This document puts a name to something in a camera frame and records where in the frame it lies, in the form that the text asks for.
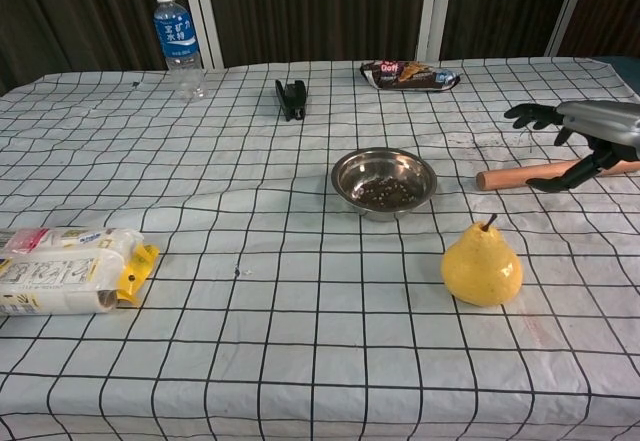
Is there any round metal bowl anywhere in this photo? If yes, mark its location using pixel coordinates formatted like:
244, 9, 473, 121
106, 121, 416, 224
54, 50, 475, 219
330, 146, 438, 222

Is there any white black-checked tablecloth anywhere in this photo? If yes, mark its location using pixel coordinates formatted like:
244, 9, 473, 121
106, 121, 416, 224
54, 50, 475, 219
0, 55, 640, 441

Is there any yellow pear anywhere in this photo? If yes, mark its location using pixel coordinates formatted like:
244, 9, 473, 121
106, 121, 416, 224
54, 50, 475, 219
440, 213, 524, 307

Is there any white frame post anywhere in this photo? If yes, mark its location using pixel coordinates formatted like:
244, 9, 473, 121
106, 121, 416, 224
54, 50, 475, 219
544, 0, 594, 58
416, 0, 454, 62
178, 0, 225, 70

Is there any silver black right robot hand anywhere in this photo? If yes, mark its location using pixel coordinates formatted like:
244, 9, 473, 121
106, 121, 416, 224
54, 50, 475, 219
503, 100, 640, 193

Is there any black binder clip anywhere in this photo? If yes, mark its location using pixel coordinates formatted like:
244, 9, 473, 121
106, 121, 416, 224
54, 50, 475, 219
274, 78, 308, 122

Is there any clear blue-label water bottle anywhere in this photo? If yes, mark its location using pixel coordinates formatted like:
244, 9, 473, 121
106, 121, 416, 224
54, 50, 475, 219
152, 0, 209, 105

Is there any white yellow tissue pack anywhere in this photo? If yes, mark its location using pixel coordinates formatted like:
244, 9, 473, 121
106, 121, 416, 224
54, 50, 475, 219
0, 225, 160, 316

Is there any brown snack packet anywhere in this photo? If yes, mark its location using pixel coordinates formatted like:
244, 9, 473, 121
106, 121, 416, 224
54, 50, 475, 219
360, 59, 461, 93

